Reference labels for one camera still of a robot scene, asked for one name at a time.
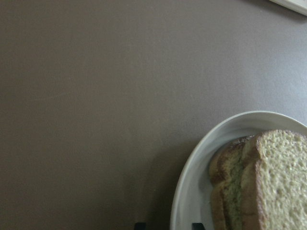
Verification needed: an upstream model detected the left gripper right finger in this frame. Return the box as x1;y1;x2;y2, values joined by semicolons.
192;223;204;230

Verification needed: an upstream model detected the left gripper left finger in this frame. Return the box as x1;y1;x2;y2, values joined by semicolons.
134;222;146;230

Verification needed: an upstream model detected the white round plate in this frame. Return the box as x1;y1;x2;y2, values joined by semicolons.
170;111;307;230

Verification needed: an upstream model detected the bread slice top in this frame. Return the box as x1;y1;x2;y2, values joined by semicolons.
241;130;307;230

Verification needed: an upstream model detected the cream rabbit tray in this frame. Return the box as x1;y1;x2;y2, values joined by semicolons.
270;0;307;16

